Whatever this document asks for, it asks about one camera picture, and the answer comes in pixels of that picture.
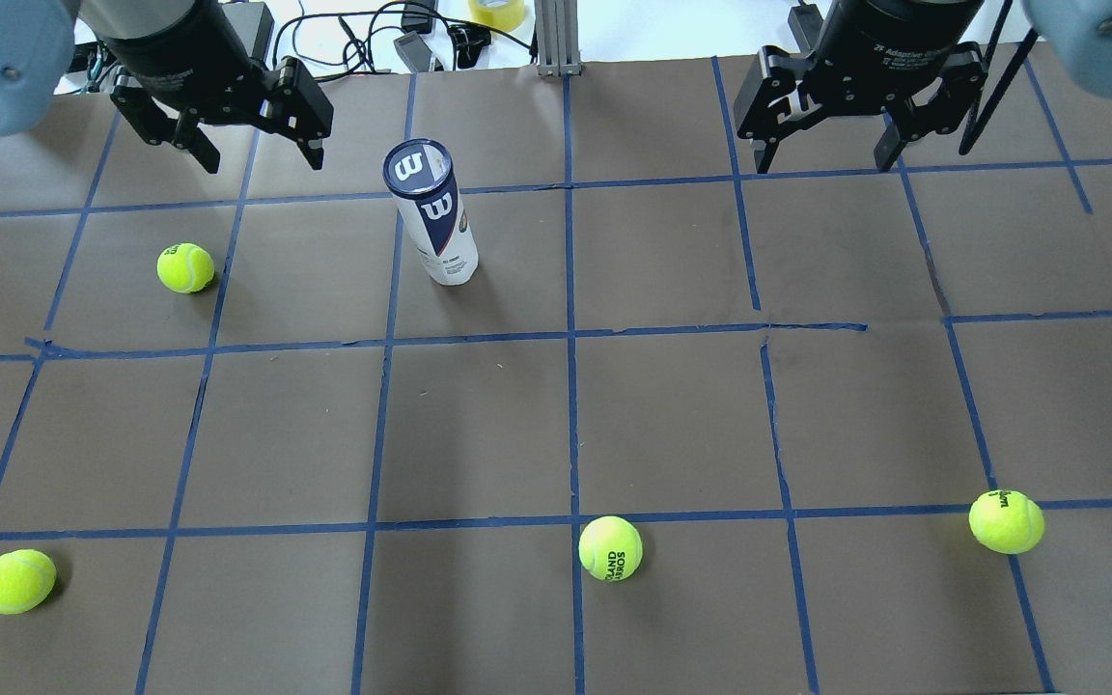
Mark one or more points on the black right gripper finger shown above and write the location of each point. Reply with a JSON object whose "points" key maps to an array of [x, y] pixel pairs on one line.
{"points": [[960, 80], [764, 102]]}

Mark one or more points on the yellow Roland Garros tennis ball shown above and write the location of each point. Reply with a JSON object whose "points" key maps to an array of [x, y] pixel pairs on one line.
{"points": [[610, 548]]}

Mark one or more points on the black power adapter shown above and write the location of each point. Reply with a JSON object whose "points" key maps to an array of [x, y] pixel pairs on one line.
{"points": [[805, 22]]}

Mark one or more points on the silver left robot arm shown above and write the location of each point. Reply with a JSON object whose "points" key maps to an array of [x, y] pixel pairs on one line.
{"points": [[36, 45]]}

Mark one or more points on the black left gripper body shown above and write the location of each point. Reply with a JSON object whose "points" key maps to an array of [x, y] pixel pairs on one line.
{"points": [[175, 43]]}

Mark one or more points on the yellow Wilson 3 tennis ball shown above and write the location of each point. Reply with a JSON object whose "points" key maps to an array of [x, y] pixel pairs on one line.
{"points": [[1007, 521]]}

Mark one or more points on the white blue tennis ball can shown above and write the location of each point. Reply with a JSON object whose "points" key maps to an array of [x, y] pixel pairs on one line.
{"points": [[420, 175]]}

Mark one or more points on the yellow tape roll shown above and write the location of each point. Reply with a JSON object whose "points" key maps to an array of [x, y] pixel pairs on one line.
{"points": [[503, 15]]}

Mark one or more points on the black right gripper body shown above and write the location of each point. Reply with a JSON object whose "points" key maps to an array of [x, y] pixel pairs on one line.
{"points": [[894, 39]]}

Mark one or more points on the aluminium frame post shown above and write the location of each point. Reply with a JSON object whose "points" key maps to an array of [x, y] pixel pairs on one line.
{"points": [[556, 32]]}

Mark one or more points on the yellow centre tennis ball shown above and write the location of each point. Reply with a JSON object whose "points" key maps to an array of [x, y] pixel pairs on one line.
{"points": [[27, 577]]}

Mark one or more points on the yellow far tennis ball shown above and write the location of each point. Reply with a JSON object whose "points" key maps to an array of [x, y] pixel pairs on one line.
{"points": [[185, 268]]}

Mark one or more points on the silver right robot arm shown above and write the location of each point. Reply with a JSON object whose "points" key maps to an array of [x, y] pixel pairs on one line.
{"points": [[1080, 33]]}

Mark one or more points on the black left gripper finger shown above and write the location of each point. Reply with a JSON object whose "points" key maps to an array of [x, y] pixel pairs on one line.
{"points": [[156, 127], [294, 106]]}

